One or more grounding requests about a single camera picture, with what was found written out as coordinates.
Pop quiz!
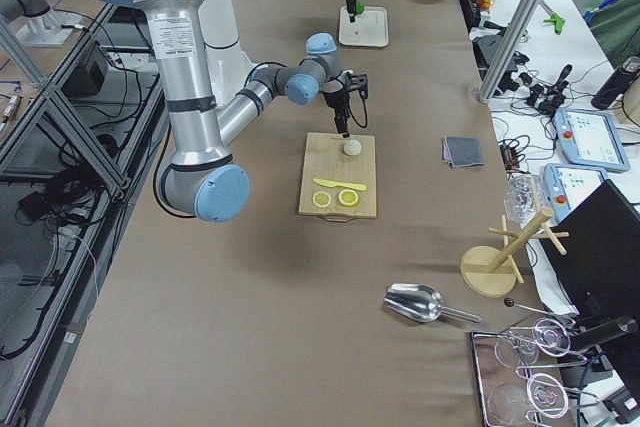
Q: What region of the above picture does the wire glass rack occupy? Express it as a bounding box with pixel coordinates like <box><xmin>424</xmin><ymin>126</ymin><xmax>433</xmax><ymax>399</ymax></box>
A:
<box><xmin>469</xmin><ymin>317</ymin><xmax>599</xmax><ymax>426</ymax></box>

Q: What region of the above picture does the lemon slice far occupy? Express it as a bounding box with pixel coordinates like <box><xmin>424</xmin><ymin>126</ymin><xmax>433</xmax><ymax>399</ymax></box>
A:
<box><xmin>338</xmin><ymin>188</ymin><xmax>359</xmax><ymax>207</ymax></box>

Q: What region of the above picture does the metal scoop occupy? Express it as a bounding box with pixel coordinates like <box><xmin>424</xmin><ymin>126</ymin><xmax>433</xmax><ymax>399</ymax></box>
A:
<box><xmin>384</xmin><ymin>283</ymin><xmax>482</xmax><ymax>324</ymax></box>

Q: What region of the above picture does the lemon slice near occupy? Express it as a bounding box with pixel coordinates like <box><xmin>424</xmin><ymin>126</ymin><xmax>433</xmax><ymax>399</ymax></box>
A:
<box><xmin>312</xmin><ymin>191</ymin><xmax>332</xmax><ymax>208</ymax></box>

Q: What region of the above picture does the wooden stand with base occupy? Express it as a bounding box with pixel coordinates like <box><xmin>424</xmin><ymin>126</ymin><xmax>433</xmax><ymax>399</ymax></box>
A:
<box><xmin>460</xmin><ymin>175</ymin><xmax>569</xmax><ymax>298</ymax></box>

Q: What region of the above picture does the aluminium frame post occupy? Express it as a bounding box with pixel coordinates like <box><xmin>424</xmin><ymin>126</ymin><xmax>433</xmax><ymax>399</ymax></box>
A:
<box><xmin>478</xmin><ymin>0</ymin><xmax>541</xmax><ymax>104</ymax></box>

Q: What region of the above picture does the teach pendant rear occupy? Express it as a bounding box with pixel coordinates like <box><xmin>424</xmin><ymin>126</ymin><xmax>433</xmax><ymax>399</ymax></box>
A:
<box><xmin>543</xmin><ymin>163</ymin><xmax>608</xmax><ymax>223</ymax></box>

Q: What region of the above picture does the yellow plastic knife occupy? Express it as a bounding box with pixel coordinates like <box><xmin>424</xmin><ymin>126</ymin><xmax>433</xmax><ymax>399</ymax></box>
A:
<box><xmin>312</xmin><ymin>178</ymin><xmax>367</xmax><ymax>192</ymax></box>

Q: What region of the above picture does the bamboo cutting board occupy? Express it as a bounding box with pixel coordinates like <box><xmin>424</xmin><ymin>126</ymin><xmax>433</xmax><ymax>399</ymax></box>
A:
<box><xmin>298</xmin><ymin>132</ymin><xmax>377</xmax><ymax>219</ymax></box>

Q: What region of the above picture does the black monitor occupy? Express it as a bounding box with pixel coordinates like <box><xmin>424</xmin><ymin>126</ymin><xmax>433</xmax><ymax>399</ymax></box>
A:
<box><xmin>540</xmin><ymin>180</ymin><xmax>639</xmax><ymax>327</ymax></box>

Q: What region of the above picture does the teach pendant front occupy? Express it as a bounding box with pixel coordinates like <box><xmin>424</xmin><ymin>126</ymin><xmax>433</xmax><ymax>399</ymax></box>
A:
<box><xmin>552</xmin><ymin>108</ymin><xmax>630</xmax><ymax>172</ymax></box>

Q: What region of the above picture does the teach pendant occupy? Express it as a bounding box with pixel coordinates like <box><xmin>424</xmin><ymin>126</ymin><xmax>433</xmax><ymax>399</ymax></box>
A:
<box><xmin>543</xmin><ymin>163</ymin><xmax>608</xmax><ymax>223</ymax></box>
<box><xmin>552</xmin><ymin>108</ymin><xmax>630</xmax><ymax>172</ymax></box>

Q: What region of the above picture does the cream rectangular tray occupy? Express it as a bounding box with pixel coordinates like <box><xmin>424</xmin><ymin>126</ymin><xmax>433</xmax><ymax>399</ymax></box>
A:
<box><xmin>338</xmin><ymin>6</ymin><xmax>389</xmax><ymax>48</ymax></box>

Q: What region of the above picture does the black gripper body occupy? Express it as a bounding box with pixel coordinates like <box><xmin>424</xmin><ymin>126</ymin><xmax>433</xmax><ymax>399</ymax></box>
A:
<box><xmin>321</xmin><ymin>72</ymin><xmax>369</xmax><ymax>120</ymax></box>

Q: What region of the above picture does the lemon slice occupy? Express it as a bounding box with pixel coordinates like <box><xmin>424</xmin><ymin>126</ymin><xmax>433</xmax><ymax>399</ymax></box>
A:
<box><xmin>338</xmin><ymin>188</ymin><xmax>359</xmax><ymax>207</ymax></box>
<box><xmin>312</xmin><ymin>191</ymin><xmax>332</xmax><ymax>208</ymax></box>

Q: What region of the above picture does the black water bottle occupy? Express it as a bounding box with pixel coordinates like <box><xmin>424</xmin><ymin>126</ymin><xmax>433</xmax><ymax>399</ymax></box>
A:
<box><xmin>591</xmin><ymin>56</ymin><xmax>639</xmax><ymax>110</ymax></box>

